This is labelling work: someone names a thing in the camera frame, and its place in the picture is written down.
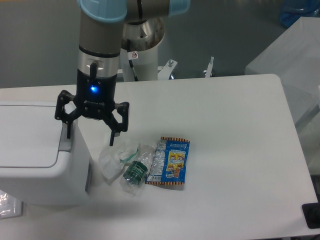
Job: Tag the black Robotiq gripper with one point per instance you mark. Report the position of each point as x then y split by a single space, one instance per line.
96 97

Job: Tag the white pedestal base frame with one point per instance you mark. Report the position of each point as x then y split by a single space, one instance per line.
169 72

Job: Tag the white push-lid trash can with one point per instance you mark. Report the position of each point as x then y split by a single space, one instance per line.
39 163

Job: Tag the crumpled clear plastic bag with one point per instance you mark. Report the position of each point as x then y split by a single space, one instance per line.
113 159

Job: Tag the crushed green-label plastic bottle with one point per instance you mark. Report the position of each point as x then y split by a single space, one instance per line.
138 169

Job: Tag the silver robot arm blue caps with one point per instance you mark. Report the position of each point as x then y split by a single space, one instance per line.
100 39

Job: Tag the blue water jug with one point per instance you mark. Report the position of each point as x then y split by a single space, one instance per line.
292 10

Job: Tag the blue snack wrapper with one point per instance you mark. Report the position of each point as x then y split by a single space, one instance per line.
169 163

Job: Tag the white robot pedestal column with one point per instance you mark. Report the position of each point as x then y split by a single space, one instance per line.
139 65

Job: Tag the clear plastic packet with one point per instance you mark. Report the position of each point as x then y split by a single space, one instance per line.
10 206

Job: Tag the black device at table edge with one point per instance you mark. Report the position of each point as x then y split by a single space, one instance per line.
311 213

